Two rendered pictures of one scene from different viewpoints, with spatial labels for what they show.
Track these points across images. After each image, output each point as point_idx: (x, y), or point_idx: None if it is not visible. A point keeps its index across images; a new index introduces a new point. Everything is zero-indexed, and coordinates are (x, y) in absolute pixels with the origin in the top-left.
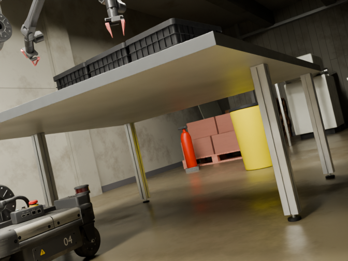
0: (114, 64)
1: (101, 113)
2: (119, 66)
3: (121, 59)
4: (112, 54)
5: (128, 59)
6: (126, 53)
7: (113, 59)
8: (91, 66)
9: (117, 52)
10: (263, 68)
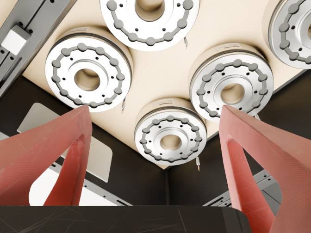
0: (125, 158)
1: None
2: (141, 158)
3: (150, 178)
4: (121, 185)
5: (169, 181)
6: (167, 197)
7: (122, 169)
8: (15, 115)
9: (141, 195)
10: None
